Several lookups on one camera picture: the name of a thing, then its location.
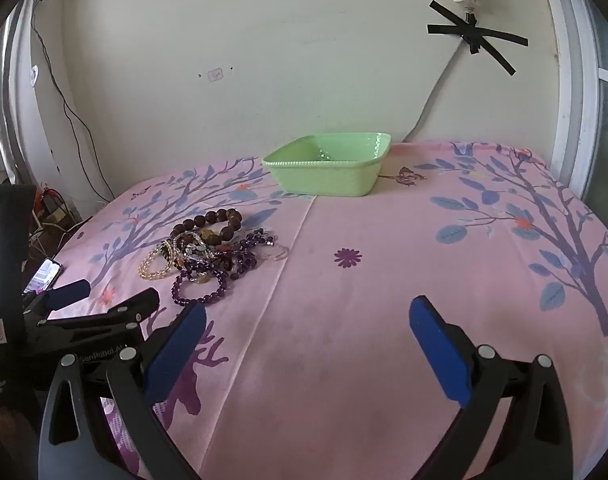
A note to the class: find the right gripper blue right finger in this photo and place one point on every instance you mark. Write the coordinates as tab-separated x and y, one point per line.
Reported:
535	441

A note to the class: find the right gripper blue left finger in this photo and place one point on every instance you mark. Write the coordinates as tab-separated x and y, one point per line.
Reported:
76	442

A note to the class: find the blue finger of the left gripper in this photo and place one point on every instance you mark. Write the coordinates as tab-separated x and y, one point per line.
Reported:
125	317
55	299

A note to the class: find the smartphone with lit screen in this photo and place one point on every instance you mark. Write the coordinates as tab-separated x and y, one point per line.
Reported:
45	276

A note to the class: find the cluttered floor items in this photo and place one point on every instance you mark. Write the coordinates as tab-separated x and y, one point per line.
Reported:
54	222

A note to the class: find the pink floral bed sheet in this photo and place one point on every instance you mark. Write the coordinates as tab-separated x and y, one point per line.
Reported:
308	368

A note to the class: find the black tape cross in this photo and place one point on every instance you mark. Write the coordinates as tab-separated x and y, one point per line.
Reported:
474	36

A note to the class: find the white door frame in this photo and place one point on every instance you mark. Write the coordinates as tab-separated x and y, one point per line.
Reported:
580	155

